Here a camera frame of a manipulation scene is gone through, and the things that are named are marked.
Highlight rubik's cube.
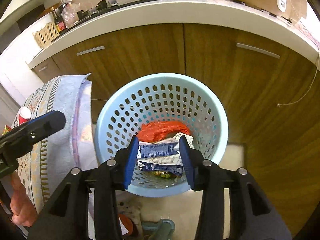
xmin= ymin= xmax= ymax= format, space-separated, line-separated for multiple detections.
xmin=2 ymin=125 xmax=12 ymax=135

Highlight polka dot paper scrap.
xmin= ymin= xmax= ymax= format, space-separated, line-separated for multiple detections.
xmin=173 ymin=132 xmax=194 ymax=149

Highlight red plastic bag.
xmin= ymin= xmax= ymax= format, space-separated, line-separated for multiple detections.
xmin=137 ymin=120 xmax=191 ymax=143

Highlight green vegetable scrap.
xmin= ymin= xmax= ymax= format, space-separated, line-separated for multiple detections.
xmin=151 ymin=171 xmax=176 ymax=179

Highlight teal plastic stool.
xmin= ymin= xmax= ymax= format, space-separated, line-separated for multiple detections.
xmin=142 ymin=219 xmax=175 ymax=240

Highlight woven utensil basket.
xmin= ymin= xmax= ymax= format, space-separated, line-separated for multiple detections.
xmin=33 ymin=22 xmax=59 ymax=49

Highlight crushed blue milk carton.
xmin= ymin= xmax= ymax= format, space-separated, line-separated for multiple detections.
xmin=137 ymin=154 xmax=183 ymax=177

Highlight dark soy sauce bottle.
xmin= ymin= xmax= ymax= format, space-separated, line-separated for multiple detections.
xmin=50 ymin=7 xmax=66 ymax=33

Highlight clear plastic bag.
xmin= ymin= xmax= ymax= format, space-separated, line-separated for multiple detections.
xmin=61 ymin=3 xmax=80 ymax=29

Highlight wooden base cabinets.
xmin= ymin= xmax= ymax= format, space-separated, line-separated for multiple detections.
xmin=36 ymin=23 xmax=319 ymax=234

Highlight person's left hand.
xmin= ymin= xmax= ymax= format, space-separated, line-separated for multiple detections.
xmin=10 ymin=172 xmax=37 ymax=227

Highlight blue white milk carton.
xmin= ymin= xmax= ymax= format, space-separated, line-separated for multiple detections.
xmin=137 ymin=138 xmax=179 ymax=159

